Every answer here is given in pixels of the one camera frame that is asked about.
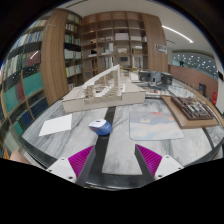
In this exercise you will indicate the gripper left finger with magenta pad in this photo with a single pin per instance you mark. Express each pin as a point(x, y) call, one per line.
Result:
point(75, 168)

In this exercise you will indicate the white sheet of paper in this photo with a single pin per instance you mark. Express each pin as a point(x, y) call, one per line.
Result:
point(56, 125)

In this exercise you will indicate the white architectural building model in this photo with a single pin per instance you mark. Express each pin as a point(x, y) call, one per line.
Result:
point(106, 89)

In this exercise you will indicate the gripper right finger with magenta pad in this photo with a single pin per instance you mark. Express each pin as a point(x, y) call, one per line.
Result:
point(154, 166)

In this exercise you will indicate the left bookshelf with coloured books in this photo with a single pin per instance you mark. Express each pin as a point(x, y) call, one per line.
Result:
point(21, 88)

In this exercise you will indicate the wooden bookshelf wall unit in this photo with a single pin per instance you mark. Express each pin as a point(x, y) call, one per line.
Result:
point(75, 49)

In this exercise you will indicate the grey architectural model at back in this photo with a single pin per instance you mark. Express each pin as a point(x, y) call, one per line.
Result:
point(155, 77)

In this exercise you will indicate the brown architectural model on board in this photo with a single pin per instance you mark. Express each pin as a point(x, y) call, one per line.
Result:
point(190, 113)

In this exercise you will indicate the light patterned mouse pad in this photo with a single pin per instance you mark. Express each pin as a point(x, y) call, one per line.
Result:
point(153, 126)

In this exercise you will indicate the blue and white computer mouse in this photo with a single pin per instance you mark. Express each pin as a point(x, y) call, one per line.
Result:
point(101, 127)

